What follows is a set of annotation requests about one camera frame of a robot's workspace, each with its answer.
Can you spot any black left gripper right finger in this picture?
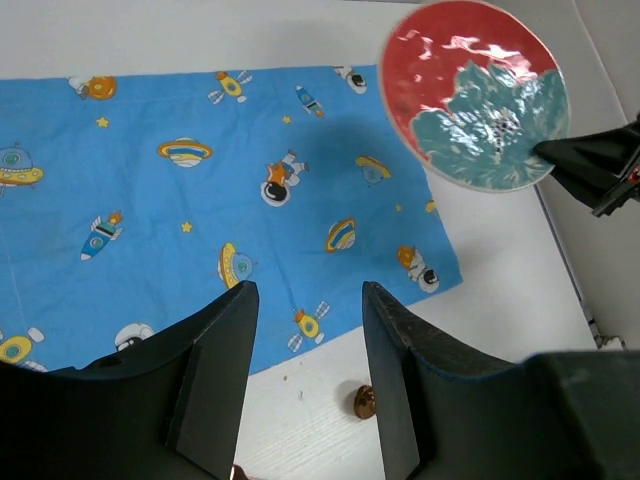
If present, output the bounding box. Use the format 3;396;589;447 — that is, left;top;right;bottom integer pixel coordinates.
362;282;639;479

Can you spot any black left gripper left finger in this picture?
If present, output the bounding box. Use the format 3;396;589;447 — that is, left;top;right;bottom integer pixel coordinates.
1;281;259;479

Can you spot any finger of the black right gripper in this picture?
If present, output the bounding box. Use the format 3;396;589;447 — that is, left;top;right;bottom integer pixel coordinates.
534;120;639;175
552;166;639;218

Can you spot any copper spoon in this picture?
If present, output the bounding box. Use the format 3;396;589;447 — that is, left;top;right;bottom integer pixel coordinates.
353;385;377;420

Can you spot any red and teal plate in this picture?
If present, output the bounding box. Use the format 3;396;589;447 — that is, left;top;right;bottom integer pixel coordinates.
378;1;570;193

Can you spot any blue space-print cloth placemat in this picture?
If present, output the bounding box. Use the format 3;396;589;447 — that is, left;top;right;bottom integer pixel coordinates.
1;65;462;373

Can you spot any copper fork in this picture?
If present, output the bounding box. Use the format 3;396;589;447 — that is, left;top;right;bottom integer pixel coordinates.
230;464;257;480

